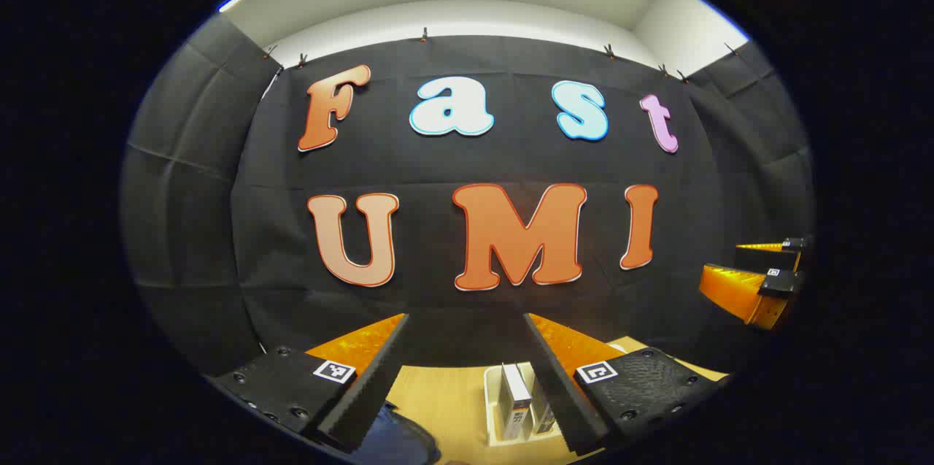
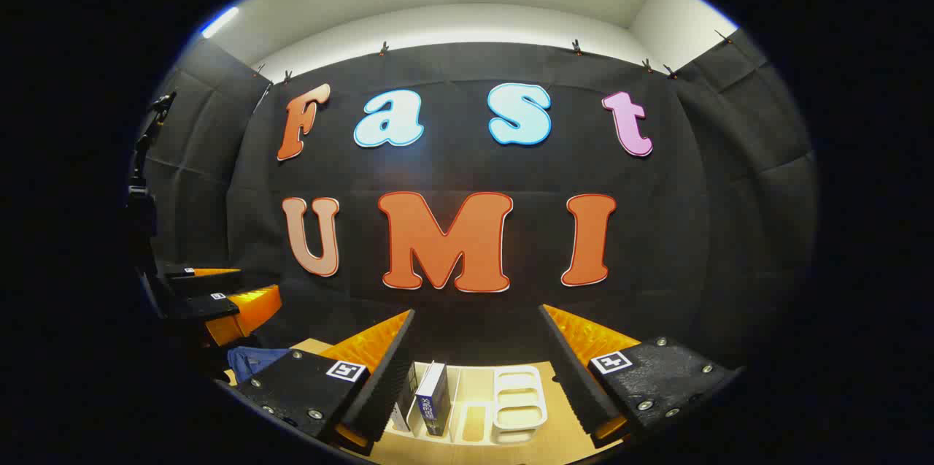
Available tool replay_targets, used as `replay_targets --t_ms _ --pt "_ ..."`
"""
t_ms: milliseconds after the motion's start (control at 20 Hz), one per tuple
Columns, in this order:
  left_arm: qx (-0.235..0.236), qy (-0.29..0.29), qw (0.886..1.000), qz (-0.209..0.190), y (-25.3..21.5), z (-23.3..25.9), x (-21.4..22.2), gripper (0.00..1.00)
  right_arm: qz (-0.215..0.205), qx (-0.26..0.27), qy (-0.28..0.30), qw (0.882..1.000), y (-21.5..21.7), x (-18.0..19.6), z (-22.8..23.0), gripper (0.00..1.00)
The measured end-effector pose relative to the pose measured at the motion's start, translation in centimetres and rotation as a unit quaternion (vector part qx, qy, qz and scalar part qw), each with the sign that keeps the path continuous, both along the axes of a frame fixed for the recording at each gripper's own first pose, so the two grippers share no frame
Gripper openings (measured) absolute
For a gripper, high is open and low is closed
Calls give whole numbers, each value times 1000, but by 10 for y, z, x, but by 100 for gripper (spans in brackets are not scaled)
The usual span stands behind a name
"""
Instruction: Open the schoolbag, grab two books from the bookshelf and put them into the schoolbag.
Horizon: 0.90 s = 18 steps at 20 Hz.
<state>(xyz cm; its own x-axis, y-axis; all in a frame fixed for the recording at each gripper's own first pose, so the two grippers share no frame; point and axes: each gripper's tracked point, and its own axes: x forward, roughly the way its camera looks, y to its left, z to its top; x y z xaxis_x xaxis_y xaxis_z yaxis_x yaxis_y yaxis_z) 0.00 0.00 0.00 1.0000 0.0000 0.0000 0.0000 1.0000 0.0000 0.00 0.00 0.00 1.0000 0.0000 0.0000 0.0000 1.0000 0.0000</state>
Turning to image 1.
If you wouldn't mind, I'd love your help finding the black backdrop cloth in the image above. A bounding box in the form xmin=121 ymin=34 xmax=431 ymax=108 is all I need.
xmin=120 ymin=12 xmax=814 ymax=378

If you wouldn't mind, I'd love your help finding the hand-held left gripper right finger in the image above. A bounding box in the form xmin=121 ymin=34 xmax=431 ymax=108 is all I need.
xmin=522 ymin=313 xmax=730 ymax=457

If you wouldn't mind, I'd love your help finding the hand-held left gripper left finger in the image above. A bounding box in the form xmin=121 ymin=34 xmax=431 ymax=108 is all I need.
xmin=208 ymin=313 xmax=411 ymax=453

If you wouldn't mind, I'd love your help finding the white bookshelf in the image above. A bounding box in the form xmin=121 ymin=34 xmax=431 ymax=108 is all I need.
xmin=483 ymin=363 xmax=566 ymax=444

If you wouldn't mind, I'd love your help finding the white-bordered portrait book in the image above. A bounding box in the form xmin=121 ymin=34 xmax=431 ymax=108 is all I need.
xmin=501 ymin=363 xmax=533 ymax=441

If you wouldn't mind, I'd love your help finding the blue schoolbag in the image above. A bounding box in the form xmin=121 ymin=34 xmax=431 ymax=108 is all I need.
xmin=350 ymin=403 xmax=442 ymax=465

